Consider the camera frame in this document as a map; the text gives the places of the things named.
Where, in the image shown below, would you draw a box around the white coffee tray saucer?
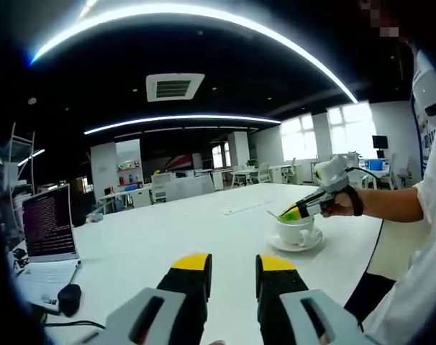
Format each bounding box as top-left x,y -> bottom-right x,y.
267,232 -> 327,253

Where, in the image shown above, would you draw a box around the person in white shirt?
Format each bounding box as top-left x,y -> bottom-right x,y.
361,41 -> 436,345

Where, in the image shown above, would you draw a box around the white pillar with display shelves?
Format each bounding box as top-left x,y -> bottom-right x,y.
89,139 -> 144,188

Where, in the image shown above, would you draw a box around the black desk cable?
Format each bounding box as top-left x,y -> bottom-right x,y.
41,319 -> 107,331

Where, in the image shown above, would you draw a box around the white office chair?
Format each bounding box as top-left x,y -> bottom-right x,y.
255,162 -> 272,185

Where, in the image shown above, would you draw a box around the grey metal shelf rack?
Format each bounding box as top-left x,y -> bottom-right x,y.
0,121 -> 38,219

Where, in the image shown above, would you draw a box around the black computer mouse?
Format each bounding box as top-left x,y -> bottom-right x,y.
56,283 -> 83,318

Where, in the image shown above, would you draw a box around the white office cabinet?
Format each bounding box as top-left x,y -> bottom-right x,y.
150,171 -> 216,203

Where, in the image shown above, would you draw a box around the black wrist strap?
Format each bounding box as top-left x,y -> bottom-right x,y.
346,185 -> 365,218

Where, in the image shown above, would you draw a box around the short ceiling light strip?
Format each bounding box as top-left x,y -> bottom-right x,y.
16,148 -> 46,167

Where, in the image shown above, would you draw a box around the person's right hand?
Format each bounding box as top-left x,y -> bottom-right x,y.
320,189 -> 358,219

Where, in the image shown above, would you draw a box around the white table cable cover strip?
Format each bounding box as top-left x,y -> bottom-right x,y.
220,198 -> 277,216

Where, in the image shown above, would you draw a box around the white chest device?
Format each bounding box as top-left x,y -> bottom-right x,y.
411,67 -> 436,127

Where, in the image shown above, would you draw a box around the white tabletop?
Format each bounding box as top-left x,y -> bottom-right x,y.
9,182 -> 384,345

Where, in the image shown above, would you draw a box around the long ceiling light strip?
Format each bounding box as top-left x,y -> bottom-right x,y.
29,2 -> 360,104
83,114 -> 283,137

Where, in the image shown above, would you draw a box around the person's dark trousers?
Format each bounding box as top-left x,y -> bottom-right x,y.
342,270 -> 398,325

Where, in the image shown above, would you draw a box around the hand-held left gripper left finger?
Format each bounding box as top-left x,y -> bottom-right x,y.
77,252 -> 214,345

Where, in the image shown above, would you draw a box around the white coffee cup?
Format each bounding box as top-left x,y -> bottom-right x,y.
275,214 -> 324,247

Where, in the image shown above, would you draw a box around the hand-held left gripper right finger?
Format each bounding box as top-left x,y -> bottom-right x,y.
255,253 -> 384,345

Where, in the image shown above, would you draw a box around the red white blue wall decoration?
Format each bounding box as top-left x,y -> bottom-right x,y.
159,152 -> 204,173

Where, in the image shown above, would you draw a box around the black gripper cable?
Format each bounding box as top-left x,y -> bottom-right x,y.
346,165 -> 386,181

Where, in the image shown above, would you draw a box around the bright window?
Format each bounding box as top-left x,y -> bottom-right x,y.
280,101 -> 378,163

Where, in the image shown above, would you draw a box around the ceiling air conditioner vent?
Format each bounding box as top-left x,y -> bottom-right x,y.
145,73 -> 206,104

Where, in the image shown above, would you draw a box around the white laptop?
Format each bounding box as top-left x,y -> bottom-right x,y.
15,182 -> 83,314

